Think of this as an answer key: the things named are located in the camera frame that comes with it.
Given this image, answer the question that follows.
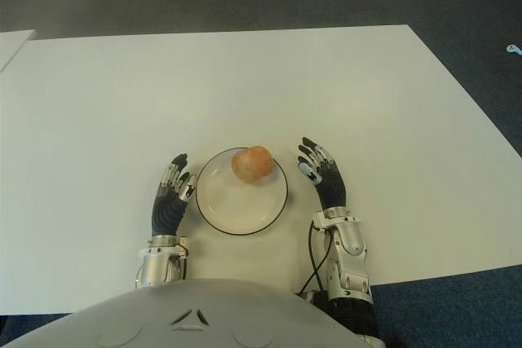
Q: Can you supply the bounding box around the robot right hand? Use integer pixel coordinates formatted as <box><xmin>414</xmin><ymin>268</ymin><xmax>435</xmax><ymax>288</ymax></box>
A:
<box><xmin>295</xmin><ymin>136</ymin><xmax>350</xmax><ymax>213</ymax></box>

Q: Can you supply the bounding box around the reddish yellow apple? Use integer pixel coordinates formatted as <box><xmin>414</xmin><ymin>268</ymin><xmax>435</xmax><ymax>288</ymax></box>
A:
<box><xmin>231</xmin><ymin>144</ymin><xmax>274</xmax><ymax>183</ymax></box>

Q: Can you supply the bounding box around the white side table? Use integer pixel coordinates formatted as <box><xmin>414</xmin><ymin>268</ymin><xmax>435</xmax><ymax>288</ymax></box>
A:
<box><xmin>0</xmin><ymin>29</ymin><xmax>37</xmax><ymax>72</ymax></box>

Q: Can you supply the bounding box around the white plate with black rim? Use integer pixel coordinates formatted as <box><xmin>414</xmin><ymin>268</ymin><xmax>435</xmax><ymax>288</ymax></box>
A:
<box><xmin>194</xmin><ymin>147</ymin><xmax>290</xmax><ymax>236</ymax></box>

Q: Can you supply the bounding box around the grey robot torso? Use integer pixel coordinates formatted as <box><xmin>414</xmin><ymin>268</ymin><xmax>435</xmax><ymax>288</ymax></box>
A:
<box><xmin>0</xmin><ymin>277</ymin><xmax>368</xmax><ymax>348</ymax></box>

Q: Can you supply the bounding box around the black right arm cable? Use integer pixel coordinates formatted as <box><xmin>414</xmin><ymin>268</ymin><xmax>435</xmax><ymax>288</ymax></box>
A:
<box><xmin>294</xmin><ymin>220</ymin><xmax>338</xmax><ymax>296</ymax></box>

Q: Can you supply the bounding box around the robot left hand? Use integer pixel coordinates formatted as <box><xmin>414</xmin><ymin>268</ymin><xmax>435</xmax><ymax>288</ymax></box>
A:
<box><xmin>149</xmin><ymin>153</ymin><xmax>197</xmax><ymax>239</ymax></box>

